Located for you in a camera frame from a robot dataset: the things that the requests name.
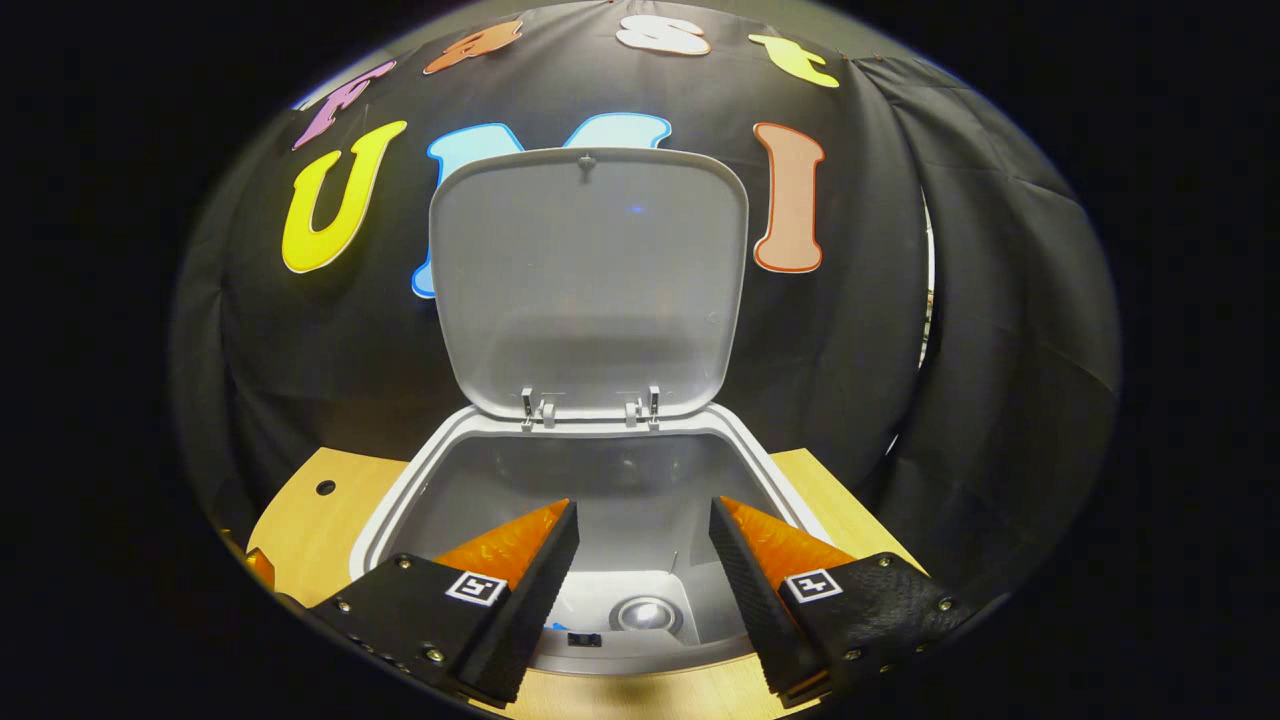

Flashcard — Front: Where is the black backdrop cloth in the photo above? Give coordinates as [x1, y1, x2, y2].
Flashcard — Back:
[170, 0, 1121, 601]

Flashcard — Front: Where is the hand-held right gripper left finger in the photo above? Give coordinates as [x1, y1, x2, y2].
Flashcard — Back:
[305, 498, 581, 709]

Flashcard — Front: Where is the silver pop can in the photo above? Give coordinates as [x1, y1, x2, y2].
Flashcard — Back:
[610, 595, 685, 636]

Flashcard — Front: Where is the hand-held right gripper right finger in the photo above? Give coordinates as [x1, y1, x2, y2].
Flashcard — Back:
[708, 495, 976, 709]

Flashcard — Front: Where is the white desktop garbage bin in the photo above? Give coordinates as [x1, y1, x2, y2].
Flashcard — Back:
[348, 147, 833, 677]

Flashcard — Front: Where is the wooden desktop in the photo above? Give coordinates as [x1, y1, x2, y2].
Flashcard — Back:
[245, 447, 926, 720]

